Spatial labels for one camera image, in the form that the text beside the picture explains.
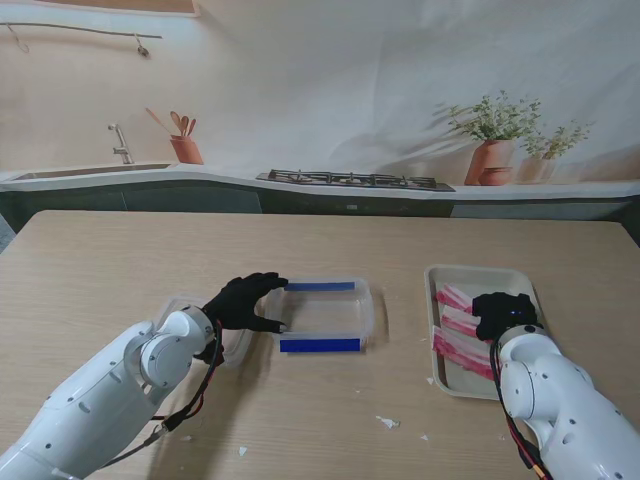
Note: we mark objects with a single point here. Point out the stack of raw bacon slices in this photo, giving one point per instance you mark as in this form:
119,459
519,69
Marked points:
457,321

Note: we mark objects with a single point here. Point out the cream plastic tray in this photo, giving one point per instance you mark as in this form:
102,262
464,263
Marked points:
450,380

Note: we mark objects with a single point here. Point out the clear container with blue clips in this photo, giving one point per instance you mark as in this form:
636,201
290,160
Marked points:
320,345

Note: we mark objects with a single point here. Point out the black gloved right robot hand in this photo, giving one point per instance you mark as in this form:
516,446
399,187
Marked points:
505,312

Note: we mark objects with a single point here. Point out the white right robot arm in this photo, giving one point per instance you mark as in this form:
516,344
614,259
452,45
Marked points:
560,400

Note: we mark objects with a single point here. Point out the single raw bacon slice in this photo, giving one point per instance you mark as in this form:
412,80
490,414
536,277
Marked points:
452,297
455,350

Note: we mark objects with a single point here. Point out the clear lid with blue label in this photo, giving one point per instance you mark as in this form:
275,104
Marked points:
240,347

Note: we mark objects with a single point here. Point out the kitchen print backdrop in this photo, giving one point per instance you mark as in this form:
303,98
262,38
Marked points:
320,100

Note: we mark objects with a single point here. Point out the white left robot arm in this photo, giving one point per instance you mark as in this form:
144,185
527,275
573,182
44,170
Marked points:
100,400

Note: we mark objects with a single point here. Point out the large white paper scrap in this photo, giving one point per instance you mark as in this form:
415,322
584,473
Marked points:
387,423

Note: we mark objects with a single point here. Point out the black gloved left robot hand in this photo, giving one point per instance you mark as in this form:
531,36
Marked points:
237,302

